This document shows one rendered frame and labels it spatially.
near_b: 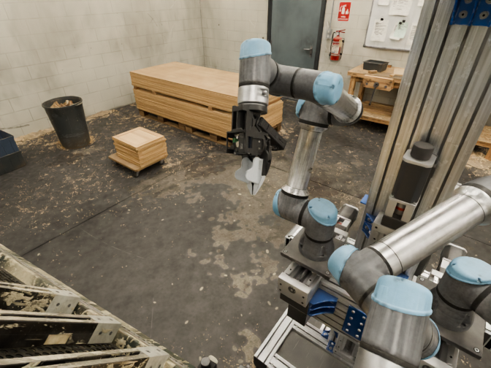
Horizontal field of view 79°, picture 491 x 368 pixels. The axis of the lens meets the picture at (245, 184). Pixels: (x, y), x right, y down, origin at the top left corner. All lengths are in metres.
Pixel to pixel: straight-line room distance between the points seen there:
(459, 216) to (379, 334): 0.35
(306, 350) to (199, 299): 0.89
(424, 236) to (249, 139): 0.41
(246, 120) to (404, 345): 0.51
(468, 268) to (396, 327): 0.70
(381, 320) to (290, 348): 1.55
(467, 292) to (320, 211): 0.50
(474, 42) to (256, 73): 0.60
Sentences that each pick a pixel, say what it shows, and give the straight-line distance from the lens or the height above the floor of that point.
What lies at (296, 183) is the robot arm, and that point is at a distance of 1.20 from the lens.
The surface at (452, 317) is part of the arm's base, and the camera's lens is 1.24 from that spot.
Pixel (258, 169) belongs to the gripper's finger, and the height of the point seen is 1.61.
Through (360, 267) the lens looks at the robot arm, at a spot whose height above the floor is 1.54.
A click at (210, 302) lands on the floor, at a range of 2.41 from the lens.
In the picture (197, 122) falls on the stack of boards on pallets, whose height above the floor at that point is 0.25.
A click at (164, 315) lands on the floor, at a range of 2.42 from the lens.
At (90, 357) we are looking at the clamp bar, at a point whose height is 1.21.
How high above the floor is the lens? 1.98
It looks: 34 degrees down
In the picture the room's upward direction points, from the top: straight up
